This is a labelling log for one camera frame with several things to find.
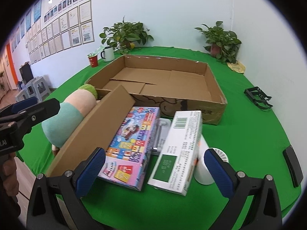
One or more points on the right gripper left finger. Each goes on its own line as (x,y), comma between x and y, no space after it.
(44,210)

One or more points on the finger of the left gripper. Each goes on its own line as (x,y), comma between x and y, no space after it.
(18,106)
(36,113)

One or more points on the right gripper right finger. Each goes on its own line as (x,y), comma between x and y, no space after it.
(265,209)

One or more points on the pastel plush toy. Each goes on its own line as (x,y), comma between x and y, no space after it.
(73,111)

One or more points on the white handheld fan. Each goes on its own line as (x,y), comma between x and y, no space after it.
(205,163)

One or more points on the cardboard divider insert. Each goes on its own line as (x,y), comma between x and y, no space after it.
(96,130)

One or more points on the colourful board game box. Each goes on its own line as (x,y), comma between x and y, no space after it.
(129,152)

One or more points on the white green carton box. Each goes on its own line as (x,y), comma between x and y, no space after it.
(175,165)

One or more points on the white folding phone stand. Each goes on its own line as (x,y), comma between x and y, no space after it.
(164,126)

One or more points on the person's left hand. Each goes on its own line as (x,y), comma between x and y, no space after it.
(10,181)

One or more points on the grey plastic stool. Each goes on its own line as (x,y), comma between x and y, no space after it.
(25,90)
(41,88)

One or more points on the black monitor on floor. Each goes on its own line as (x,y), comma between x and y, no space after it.
(26,72)

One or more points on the black flat device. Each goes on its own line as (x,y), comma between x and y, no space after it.
(293,165)

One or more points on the green tablecloth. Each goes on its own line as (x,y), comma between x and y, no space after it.
(253,140)

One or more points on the red paper cup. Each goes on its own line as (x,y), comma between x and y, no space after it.
(93,60)

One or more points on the white enamel mug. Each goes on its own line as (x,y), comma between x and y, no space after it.
(107,54)

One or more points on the left potted green plant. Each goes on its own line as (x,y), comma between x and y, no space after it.
(123,36)

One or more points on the potted green plant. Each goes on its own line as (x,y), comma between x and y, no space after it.
(123,36)
(227,42)

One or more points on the large shallow cardboard box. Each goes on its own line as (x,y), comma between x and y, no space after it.
(172,84)

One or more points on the right potted green plant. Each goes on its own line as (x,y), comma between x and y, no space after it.
(227,42)

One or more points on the framed certificates wall group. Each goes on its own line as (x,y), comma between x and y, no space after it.
(71,29)

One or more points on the black plastic frame holder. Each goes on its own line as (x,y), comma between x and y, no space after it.
(258,97)

